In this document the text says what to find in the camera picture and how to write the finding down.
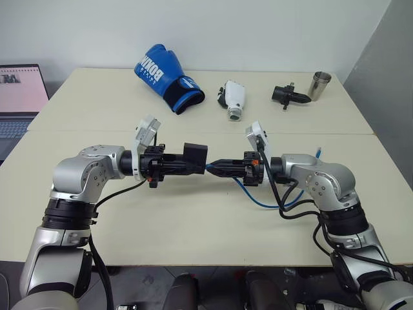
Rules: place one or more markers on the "dark rounded shape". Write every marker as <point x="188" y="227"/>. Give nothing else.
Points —
<point x="182" y="292"/>

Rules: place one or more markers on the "blue boxing glove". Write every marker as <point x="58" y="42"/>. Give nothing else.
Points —
<point x="161" y="74"/>

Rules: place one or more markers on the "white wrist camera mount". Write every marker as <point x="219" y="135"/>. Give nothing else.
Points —
<point x="144" y="129"/>
<point x="256" y="130"/>

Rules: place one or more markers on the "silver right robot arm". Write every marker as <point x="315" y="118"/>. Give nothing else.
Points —
<point x="329" y="181"/>

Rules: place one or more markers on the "stainless steel cup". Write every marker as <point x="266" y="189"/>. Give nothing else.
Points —
<point x="318" y="86"/>

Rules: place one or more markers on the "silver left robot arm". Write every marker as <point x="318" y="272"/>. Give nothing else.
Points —
<point x="74" y="174"/>

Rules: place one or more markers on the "white robotic hand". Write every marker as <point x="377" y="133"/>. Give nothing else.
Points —
<point x="235" y="95"/>

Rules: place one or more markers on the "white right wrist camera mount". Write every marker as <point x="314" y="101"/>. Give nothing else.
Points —
<point x="256" y="130"/>

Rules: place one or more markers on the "small black box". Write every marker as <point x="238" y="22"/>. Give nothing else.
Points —
<point x="195" y="154"/>

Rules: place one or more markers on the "grey laptop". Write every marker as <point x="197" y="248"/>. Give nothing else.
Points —
<point x="16" y="93"/>

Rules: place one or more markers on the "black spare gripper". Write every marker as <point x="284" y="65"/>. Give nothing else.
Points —
<point x="285" y="94"/>

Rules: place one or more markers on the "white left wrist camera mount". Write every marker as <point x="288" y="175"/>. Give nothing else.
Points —
<point x="144" y="129"/>

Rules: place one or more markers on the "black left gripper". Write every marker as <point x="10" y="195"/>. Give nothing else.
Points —
<point x="154" y="163"/>

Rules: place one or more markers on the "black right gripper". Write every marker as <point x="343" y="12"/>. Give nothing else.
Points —
<point x="252" y="169"/>

